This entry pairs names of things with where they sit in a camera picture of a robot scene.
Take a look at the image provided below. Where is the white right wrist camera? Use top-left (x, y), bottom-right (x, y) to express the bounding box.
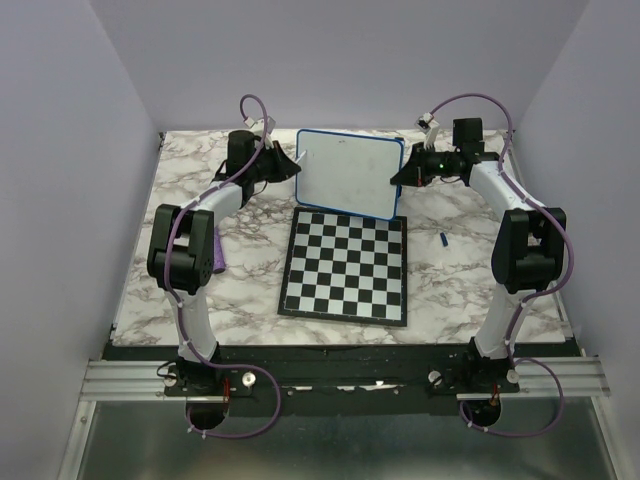
top-left (415, 112), bottom-right (440, 150)

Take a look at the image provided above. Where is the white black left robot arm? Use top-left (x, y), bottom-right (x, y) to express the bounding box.
top-left (147, 127), bottom-right (301, 395)

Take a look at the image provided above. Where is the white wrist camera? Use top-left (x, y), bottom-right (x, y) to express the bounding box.
top-left (252, 116), bottom-right (276, 150)
top-left (415, 112), bottom-right (440, 150)

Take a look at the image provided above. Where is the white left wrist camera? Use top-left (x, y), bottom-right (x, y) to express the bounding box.
top-left (252, 116), bottom-right (276, 150)

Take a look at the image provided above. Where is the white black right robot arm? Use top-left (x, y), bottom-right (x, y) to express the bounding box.
top-left (390, 113), bottom-right (566, 392)

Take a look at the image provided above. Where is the purple glitter microphone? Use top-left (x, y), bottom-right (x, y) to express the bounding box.
top-left (212, 228), bottom-right (226, 274)

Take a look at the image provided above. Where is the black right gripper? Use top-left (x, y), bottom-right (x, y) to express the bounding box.
top-left (389, 142), bottom-right (459, 188)

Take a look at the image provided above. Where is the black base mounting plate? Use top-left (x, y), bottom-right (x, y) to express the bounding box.
top-left (99, 342), bottom-right (521, 436)

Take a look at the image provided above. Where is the black white chessboard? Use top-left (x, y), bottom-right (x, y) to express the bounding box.
top-left (277, 207), bottom-right (408, 328)

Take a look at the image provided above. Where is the aluminium frame rail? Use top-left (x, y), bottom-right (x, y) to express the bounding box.
top-left (59, 338), bottom-right (639, 479)

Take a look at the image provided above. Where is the blue framed whiteboard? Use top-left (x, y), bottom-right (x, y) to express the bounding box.
top-left (295, 129), bottom-right (405, 220)

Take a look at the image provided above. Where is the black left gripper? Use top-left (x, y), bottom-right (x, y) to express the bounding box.
top-left (248, 140), bottom-right (301, 183)

